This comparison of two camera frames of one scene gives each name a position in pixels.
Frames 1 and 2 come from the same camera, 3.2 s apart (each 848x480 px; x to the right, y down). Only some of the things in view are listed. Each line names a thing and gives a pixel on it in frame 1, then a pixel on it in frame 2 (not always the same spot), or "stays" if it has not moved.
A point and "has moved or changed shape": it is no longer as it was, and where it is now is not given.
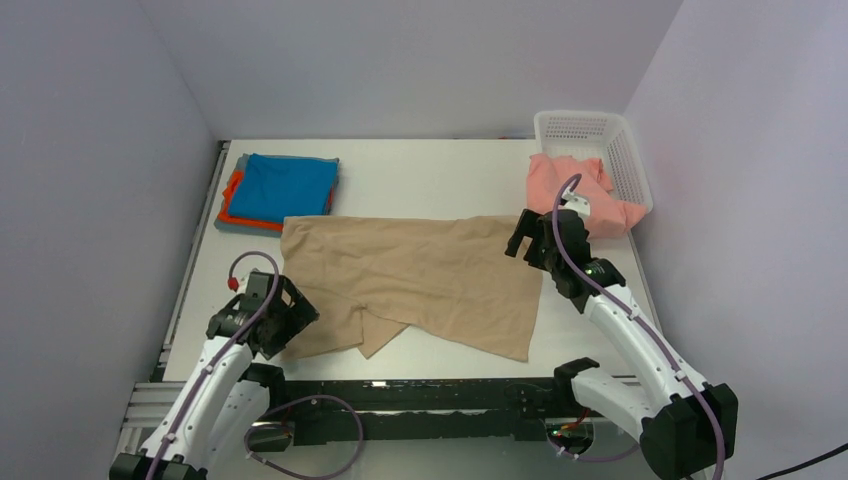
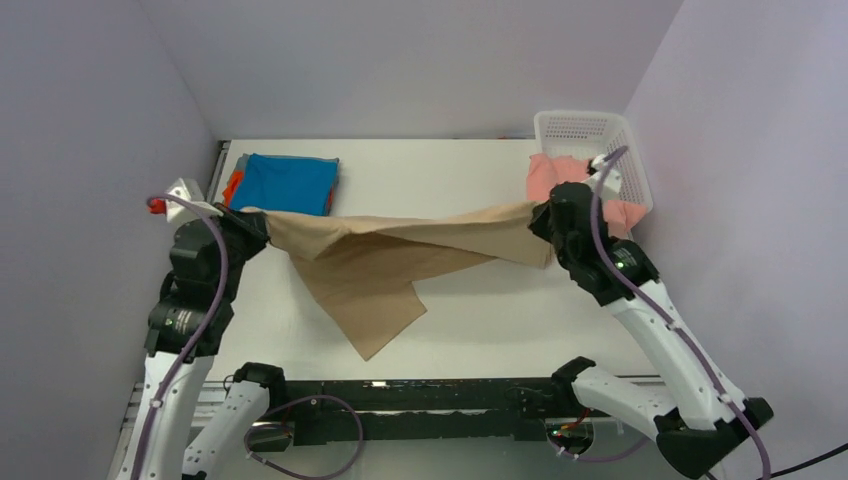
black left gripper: x=299 y=315 to x=251 y=224
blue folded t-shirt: x=283 y=186 stays
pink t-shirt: x=610 y=216 stays
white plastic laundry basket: x=603 y=136 stays
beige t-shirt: x=467 y=280 has moved or changed shape
